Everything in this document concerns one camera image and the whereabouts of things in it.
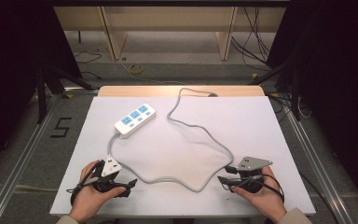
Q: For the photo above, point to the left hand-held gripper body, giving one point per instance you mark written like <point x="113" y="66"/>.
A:
<point x="110" y="167"/>

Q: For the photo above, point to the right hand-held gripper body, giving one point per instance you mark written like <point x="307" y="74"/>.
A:
<point x="252" y="164"/>

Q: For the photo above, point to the white power strip blue sockets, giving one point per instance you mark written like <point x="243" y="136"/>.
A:
<point x="135" y="120"/>

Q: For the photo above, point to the person's right hand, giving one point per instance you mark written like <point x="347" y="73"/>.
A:
<point x="267" y="199"/>

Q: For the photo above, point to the person's left hand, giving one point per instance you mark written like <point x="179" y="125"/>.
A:
<point x="87" y="199"/>

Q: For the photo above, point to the black metal stand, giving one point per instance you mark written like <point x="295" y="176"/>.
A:
<point x="296" y="96"/>
<point x="42" y="96"/>

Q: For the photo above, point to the yellow tape roll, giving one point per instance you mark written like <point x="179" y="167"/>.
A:
<point x="135" y="68"/>

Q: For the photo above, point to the dark curtain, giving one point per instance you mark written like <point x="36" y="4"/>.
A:
<point x="338" y="77"/>
<point x="9" y="77"/>

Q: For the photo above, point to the light wooden shelf unit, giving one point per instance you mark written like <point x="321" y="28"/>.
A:
<point x="115" y="37"/>

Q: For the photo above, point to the aluminium floor rail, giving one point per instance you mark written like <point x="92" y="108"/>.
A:
<point x="320" y="174"/>
<point x="18" y="165"/>

